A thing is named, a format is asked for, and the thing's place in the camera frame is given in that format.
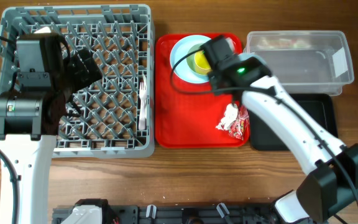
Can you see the black mounting rail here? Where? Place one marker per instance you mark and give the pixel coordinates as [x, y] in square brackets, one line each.
[217, 213]

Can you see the green bowl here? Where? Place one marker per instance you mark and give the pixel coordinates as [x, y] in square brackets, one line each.
[191, 63]

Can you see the red snack wrapper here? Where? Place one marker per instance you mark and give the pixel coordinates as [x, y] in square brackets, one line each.
[239, 126]

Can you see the white napkin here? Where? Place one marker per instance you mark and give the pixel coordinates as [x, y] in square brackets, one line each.
[230, 115]

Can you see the red plastic tray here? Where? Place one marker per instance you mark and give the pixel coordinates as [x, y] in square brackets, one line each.
[186, 121]

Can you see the white plastic fork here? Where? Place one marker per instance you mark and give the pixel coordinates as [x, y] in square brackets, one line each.
[143, 97]

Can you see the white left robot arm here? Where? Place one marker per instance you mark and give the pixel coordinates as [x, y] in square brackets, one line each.
[30, 113]

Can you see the clear plastic bin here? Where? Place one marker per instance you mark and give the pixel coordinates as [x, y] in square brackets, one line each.
[305, 61]

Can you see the black tray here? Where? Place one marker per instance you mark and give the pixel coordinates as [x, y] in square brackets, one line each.
[318, 105]

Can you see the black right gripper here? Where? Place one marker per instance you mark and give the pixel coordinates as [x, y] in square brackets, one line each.
[213, 78]

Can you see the grey plastic dishwasher rack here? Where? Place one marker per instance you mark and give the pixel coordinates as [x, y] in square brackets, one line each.
[121, 40]

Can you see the yellow plastic cup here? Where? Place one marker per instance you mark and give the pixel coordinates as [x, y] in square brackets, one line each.
[201, 64]

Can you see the light blue plate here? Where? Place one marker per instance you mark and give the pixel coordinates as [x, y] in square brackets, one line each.
[180, 49]

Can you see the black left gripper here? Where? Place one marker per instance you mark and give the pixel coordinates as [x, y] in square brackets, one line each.
[75, 64]

